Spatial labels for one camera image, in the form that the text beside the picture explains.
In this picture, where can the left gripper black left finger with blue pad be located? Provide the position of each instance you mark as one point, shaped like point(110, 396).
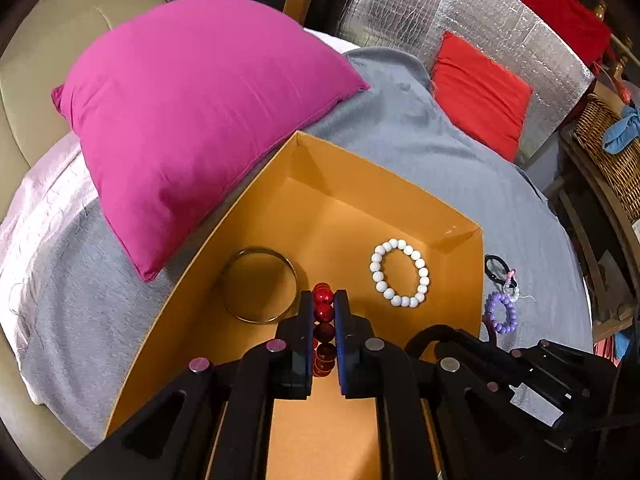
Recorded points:
point(212, 421)

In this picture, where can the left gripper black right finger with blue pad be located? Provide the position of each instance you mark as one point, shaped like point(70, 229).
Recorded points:
point(406, 392)

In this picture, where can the silver bangle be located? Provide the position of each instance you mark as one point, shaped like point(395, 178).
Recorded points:
point(258, 285)

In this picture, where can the orange cardboard box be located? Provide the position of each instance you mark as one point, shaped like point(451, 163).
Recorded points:
point(325, 209)

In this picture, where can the grey blanket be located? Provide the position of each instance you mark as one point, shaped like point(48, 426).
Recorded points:
point(89, 337)

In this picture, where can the wooden shelf unit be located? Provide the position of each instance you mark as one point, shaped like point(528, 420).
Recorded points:
point(605, 242)

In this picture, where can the pink white bed sheet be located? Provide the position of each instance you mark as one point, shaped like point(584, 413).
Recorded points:
point(38, 238)

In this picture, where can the blue cloth in basket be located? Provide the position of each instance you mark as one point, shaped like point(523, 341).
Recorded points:
point(622, 133)

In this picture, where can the wicker basket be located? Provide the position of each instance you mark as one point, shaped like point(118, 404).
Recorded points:
point(620, 170)

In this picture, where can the red cushion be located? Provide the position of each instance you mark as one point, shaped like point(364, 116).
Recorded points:
point(483, 99)

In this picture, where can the magenta pillow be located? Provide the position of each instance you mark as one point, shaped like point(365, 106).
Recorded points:
point(175, 107)

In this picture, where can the silver foil insulation panel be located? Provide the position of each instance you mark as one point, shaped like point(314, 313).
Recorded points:
point(505, 30)

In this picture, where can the wooden stair railing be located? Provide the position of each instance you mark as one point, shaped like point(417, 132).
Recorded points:
point(600, 15)

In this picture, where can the red cloth on railing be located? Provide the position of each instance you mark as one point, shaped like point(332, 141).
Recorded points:
point(578, 26)

